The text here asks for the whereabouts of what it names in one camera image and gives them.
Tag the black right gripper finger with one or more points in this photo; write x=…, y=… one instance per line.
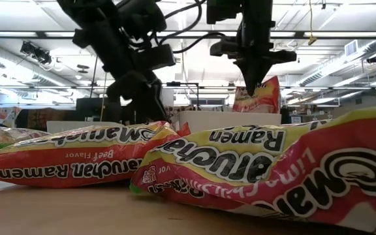
x=245, y=73
x=261, y=73

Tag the dark patterned cloth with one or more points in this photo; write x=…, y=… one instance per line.
x=38, y=117

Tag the white plastic bin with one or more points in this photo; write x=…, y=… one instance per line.
x=77, y=126
x=227, y=120

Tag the black ceiling speaker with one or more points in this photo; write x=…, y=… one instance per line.
x=374, y=58

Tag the black horizontal rail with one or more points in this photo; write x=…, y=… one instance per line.
x=305, y=87

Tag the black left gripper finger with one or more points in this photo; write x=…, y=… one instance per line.
x=114, y=93
x=149, y=104

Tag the light floral cloth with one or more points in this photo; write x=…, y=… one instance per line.
x=2, y=117

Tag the silver ventilation duct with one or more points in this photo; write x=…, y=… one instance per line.
x=338, y=64

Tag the white vent grille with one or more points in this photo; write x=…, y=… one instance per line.
x=351, y=48

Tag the black beam with light strips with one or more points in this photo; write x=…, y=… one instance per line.
x=11, y=34

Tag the black monitor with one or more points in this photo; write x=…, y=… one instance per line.
x=87, y=107

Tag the red Maruchan beef ramen packet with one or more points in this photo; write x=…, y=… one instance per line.
x=263, y=98
x=77, y=163

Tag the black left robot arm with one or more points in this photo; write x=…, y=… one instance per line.
x=77, y=13

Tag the green pink Maruchan ramen packet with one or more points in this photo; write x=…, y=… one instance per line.
x=227, y=147
x=5, y=137
x=338, y=182

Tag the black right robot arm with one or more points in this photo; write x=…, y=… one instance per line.
x=256, y=9

